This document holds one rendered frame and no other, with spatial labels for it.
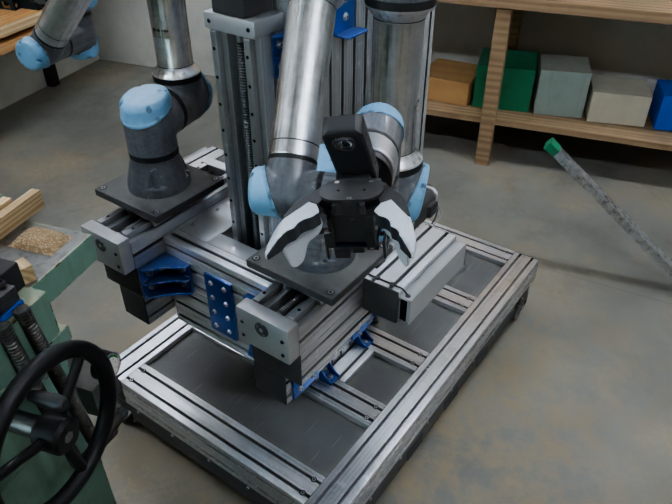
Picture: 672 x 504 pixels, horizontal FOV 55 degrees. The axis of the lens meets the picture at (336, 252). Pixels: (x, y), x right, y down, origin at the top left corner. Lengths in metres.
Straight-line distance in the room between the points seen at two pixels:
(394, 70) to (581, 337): 1.61
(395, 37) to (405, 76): 0.07
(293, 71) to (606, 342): 1.80
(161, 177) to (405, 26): 0.74
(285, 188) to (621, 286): 2.04
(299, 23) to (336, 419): 1.13
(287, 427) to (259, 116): 0.85
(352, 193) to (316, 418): 1.17
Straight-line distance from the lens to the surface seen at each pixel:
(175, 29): 1.59
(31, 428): 1.11
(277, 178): 0.95
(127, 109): 1.53
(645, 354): 2.53
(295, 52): 1.00
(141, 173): 1.58
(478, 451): 2.06
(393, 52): 1.09
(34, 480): 1.43
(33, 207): 1.46
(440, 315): 2.14
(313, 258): 1.28
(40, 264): 1.30
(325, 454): 1.75
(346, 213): 0.72
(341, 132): 0.69
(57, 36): 1.63
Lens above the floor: 1.61
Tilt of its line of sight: 36 degrees down
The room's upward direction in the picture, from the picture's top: straight up
